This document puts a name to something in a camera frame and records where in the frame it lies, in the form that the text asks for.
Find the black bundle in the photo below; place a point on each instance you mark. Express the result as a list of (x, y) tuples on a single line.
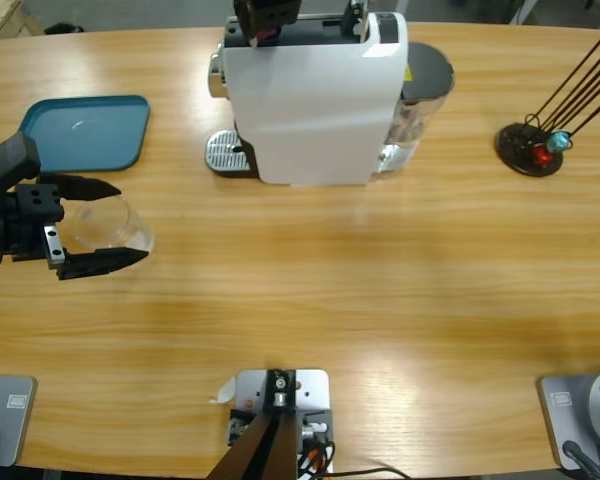
[(65, 28)]

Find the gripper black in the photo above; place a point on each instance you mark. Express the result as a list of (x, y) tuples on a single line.
[(275, 12), (20, 230)]

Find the white capsule coffee machine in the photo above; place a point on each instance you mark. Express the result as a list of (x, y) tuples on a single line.
[(305, 115)]

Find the white camera mount dark post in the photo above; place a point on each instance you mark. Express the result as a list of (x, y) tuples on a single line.
[(310, 390)]

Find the teal coffee capsule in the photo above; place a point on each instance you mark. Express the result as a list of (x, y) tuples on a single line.
[(559, 141)]

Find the clear water tank black lid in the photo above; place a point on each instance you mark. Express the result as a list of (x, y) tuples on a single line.
[(427, 70)]

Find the red coffee capsule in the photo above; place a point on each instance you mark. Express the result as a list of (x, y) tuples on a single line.
[(542, 156)]

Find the clear glass cup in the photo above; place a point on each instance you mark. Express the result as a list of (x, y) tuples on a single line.
[(105, 220)]

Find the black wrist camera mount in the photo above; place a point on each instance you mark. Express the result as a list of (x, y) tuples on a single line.
[(10, 160)]

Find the white tape scrap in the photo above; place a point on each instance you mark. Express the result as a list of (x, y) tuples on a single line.
[(225, 392)]

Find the teal plastic tray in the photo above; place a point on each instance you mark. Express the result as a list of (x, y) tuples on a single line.
[(90, 135)]

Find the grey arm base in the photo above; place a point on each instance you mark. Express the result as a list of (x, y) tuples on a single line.
[(565, 415), (10, 420)]

